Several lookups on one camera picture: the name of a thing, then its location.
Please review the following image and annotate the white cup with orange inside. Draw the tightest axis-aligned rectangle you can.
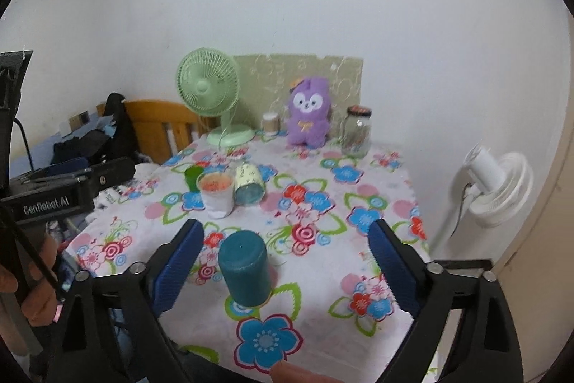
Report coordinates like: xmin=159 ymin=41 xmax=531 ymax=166
xmin=196 ymin=172 xmax=236 ymax=219

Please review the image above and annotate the purple plush toy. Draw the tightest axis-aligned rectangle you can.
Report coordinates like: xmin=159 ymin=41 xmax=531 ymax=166
xmin=285 ymin=77 xmax=334 ymax=149

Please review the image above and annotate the green cup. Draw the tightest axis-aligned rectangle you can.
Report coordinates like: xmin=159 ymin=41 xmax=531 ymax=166
xmin=184 ymin=166 xmax=207 ymax=193

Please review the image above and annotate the teal cup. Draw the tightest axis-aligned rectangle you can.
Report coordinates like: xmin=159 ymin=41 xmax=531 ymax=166
xmin=218 ymin=230 xmax=273 ymax=307

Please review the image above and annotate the white fan cable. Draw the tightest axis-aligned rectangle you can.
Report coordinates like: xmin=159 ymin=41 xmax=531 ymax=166
xmin=429 ymin=184 xmax=472 ymax=250

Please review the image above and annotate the green desk fan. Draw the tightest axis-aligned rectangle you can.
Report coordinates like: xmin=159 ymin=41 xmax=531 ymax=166
xmin=175 ymin=48 xmax=257 ymax=149

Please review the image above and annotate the pale patterned cup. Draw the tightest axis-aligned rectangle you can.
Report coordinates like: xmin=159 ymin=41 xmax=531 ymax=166
xmin=234 ymin=162 xmax=267 ymax=205

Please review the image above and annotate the black angled frame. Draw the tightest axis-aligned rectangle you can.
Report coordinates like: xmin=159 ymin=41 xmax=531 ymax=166
xmin=0 ymin=50 xmax=35 ymax=192

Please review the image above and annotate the green patterned board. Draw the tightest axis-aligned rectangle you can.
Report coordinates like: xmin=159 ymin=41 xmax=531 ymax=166
xmin=232 ymin=53 xmax=364 ymax=133

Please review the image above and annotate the floral tablecloth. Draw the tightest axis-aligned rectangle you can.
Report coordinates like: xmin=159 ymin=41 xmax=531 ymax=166
xmin=66 ymin=135 xmax=432 ymax=380

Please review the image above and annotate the person's left hand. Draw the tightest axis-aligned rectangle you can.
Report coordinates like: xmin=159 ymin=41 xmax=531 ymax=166
xmin=0 ymin=230 xmax=62 ymax=326

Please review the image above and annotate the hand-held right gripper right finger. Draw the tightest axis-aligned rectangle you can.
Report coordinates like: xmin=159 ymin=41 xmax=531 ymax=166
xmin=367 ymin=219 xmax=523 ymax=383

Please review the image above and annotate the black bag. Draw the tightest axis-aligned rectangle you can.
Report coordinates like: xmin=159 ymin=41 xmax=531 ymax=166
xmin=48 ymin=93 xmax=136 ymax=169

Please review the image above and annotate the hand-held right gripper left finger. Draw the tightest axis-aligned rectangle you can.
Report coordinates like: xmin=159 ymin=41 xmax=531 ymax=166
xmin=45 ymin=219 xmax=206 ymax=383

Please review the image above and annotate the small beige jar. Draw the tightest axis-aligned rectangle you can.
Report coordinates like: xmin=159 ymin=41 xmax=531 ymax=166
xmin=261 ymin=112 xmax=281 ymax=136

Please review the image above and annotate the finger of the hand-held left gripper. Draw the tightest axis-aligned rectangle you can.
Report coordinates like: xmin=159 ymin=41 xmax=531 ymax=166
xmin=87 ymin=157 xmax=136 ymax=193

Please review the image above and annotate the white wall fan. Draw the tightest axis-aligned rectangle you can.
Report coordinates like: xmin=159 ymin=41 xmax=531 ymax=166
xmin=450 ymin=143 xmax=535 ymax=229

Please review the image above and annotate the glass jar with lid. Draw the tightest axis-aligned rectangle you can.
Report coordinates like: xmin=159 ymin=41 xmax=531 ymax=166
xmin=340 ymin=106 xmax=373 ymax=158

